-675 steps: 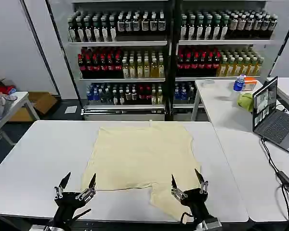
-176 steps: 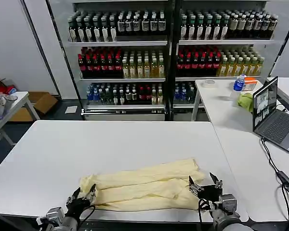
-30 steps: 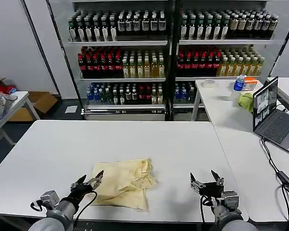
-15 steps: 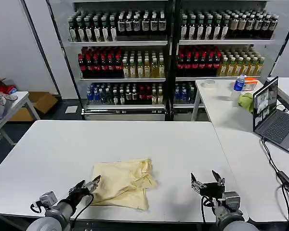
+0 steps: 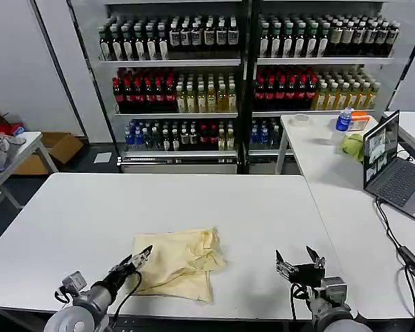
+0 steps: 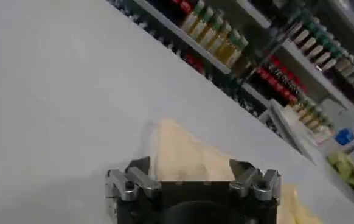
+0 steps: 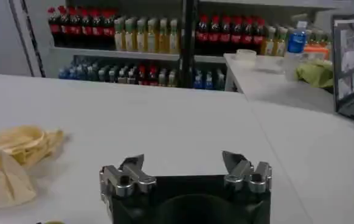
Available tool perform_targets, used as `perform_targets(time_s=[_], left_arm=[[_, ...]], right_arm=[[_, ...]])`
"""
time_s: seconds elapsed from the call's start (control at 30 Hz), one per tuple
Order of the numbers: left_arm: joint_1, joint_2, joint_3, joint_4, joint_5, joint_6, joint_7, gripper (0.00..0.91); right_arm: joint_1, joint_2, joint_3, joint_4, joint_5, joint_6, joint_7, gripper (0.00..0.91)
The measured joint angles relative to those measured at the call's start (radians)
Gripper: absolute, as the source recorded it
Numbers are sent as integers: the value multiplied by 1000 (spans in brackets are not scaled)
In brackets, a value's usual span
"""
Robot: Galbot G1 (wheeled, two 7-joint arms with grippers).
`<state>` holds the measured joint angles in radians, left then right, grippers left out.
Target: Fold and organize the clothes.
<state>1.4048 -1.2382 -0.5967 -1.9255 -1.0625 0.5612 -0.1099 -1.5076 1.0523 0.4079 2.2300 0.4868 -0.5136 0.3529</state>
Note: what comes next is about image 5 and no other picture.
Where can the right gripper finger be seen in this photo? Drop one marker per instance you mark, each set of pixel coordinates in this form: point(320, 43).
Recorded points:
point(284, 267)
point(317, 261)

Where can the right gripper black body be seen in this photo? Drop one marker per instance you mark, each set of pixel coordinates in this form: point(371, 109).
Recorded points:
point(307, 275)

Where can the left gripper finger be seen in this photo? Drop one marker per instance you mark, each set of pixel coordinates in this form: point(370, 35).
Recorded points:
point(125, 262)
point(143, 256)

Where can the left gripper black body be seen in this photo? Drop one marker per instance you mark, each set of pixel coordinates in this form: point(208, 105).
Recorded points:
point(119, 275)

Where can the pale yellow cloth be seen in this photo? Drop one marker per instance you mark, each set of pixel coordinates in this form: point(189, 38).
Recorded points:
point(173, 263)

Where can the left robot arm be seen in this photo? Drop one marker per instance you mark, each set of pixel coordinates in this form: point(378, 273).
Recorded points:
point(83, 307)

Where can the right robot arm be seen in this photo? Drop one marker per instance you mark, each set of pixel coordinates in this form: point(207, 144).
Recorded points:
point(332, 307)

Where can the white side table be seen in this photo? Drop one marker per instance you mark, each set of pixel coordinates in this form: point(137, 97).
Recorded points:
point(352, 221)

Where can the grey laptop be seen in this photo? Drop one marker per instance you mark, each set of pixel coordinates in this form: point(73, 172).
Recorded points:
point(397, 180)

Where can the open cardboard box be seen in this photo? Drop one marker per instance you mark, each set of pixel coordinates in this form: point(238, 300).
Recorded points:
point(55, 148)

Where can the blue label water bottle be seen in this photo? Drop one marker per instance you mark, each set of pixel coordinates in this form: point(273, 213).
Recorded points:
point(342, 124)

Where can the white tape roll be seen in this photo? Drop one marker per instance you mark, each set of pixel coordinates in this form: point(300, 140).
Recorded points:
point(301, 119)

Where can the white table with metal legs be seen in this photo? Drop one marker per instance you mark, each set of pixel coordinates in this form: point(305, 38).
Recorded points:
point(17, 162)

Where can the orange lid box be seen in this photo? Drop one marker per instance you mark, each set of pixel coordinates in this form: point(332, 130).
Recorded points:
point(361, 119)

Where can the white desk behind laptop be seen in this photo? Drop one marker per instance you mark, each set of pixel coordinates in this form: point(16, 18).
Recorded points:
point(413, 129)

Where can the grey pile of clutter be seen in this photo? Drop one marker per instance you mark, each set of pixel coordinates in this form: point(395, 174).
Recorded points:
point(1, 147)

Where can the shelf rack with bottles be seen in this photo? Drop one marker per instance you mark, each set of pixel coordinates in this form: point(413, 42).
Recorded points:
point(318, 83)
point(173, 90)

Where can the red cloth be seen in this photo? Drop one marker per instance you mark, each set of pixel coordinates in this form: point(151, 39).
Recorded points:
point(10, 129)

